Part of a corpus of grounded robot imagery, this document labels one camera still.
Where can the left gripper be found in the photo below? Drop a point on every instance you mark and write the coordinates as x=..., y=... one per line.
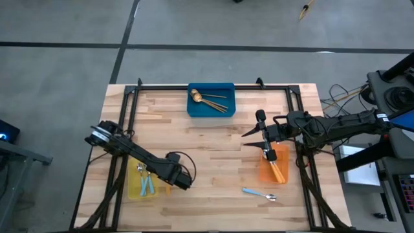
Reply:
x=178, y=173

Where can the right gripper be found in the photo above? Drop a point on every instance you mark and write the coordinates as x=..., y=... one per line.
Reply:
x=275, y=132

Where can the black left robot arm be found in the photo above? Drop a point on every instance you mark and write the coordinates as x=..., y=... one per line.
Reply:
x=129, y=147

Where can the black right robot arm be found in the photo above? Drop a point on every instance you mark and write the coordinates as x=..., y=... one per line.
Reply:
x=339, y=126

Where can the orange plastic bin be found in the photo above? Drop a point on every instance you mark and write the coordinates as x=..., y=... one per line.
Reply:
x=265, y=174

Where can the yellow plastic bin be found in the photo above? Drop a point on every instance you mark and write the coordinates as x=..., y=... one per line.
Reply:
x=134, y=192

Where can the blue plastic bin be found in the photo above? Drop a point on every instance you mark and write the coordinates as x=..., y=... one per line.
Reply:
x=207, y=111

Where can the white box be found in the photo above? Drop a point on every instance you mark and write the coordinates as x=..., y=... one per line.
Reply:
x=359, y=176

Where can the grey equipment cart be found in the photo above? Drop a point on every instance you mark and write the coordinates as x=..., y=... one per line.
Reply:
x=376, y=97

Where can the blue laptop screen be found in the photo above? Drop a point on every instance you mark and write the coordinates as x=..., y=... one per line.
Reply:
x=406, y=124

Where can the black pole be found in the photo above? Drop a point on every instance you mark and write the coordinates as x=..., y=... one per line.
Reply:
x=399, y=66

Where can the black keypad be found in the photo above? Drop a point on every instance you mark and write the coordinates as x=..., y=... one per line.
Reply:
x=407, y=194

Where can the grey side table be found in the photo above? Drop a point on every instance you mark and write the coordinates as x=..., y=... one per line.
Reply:
x=13, y=181

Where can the black device with blue light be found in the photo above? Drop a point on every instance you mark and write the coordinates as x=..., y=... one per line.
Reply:
x=11, y=129

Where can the black table frame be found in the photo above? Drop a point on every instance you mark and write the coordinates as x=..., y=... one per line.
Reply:
x=161, y=87

